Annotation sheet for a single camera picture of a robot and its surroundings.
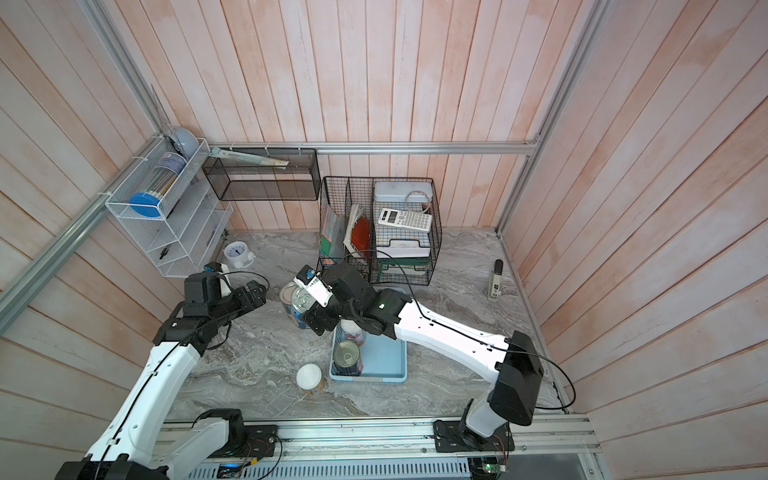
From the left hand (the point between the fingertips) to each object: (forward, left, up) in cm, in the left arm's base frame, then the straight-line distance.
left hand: (253, 297), depth 80 cm
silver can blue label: (+6, -6, -8) cm, 12 cm away
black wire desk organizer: (+24, -37, +3) cm, 44 cm away
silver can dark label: (-15, -26, -7) cm, 31 cm away
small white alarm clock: (+29, +19, -16) cm, 38 cm away
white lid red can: (-7, -27, -7) cm, 29 cm away
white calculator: (+27, -43, +4) cm, 51 cm away
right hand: (-5, -18, +6) cm, 19 cm away
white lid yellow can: (-17, -16, -11) cm, 26 cm away
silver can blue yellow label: (-6, -16, +9) cm, 19 cm away
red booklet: (+36, -28, -13) cm, 47 cm away
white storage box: (+40, -43, +5) cm, 59 cm away
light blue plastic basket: (-11, -36, -16) cm, 41 cm away
